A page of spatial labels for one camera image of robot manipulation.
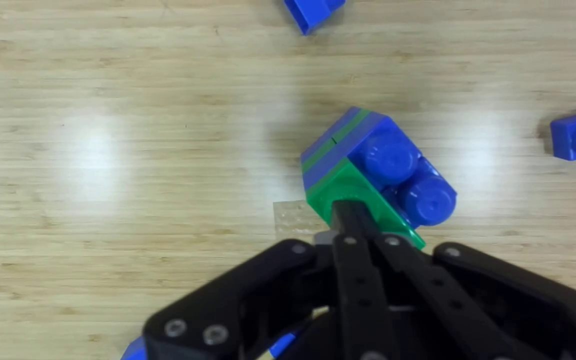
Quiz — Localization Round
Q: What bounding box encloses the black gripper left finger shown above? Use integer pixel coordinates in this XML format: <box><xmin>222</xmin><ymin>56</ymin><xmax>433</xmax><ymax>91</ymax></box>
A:
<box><xmin>142</xmin><ymin>200</ymin><xmax>400</xmax><ymax>360</ymax></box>

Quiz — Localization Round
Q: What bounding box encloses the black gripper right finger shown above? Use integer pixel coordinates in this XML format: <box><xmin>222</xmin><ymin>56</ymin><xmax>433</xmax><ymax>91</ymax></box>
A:
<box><xmin>366</xmin><ymin>217</ymin><xmax>576</xmax><ymax>360</ymax></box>

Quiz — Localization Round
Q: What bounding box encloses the tall blue stack block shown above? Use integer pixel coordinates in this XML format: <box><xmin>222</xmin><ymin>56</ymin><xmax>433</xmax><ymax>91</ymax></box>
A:
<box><xmin>302</xmin><ymin>110</ymin><xmax>459</xmax><ymax>229</ymax></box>

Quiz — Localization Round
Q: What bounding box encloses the green stack block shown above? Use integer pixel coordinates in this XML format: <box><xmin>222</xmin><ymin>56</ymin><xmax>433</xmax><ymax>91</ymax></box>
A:
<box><xmin>301</xmin><ymin>108</ymin><xmax>374</xmax><ymax>172</ymax></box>

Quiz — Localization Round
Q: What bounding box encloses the low blue stack block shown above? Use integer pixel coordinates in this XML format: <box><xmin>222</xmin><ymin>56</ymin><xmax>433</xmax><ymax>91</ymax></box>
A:
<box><xmin>301</xmin><ymin>105</ymin><xmax>364</xmax><ymax>160</ymax></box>

